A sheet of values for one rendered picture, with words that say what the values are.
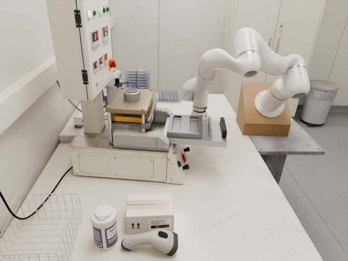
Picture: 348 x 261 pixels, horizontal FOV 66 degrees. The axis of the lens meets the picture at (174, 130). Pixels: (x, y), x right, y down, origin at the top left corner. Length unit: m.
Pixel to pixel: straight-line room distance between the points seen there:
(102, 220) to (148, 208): 0.19
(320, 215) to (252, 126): 1.09
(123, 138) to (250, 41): 0.68
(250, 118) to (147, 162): 0.80
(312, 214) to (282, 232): 1.35
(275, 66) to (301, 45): 2.29
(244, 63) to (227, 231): 0.68
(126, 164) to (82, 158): 0.21
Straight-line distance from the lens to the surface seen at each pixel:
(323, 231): 2.44
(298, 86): 1.48
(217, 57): 1.22
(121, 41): 3.67
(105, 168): 1.33
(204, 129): 1.33
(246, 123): 1.76
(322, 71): 4.38
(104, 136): 1.35
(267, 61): 1.33
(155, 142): 1.20
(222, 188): 1.33
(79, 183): 1.37
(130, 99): 1.26
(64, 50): 1.15
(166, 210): 1.06
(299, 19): 3.55
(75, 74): 1.16
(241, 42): 1.24
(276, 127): 1.84
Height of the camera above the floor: 1.59
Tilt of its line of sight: 28 degrees down
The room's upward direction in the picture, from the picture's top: 3 degrees clockwise
